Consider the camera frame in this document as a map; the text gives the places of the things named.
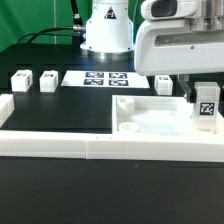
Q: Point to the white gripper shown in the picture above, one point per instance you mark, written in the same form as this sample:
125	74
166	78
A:
180	37

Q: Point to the white square tabletop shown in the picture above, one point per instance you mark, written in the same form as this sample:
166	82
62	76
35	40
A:
158	116

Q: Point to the white sheet with AprilTags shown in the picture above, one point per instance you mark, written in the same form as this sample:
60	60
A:
104	79

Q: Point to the white U-shaped obstacle wall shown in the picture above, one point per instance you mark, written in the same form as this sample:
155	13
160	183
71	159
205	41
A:
126	146

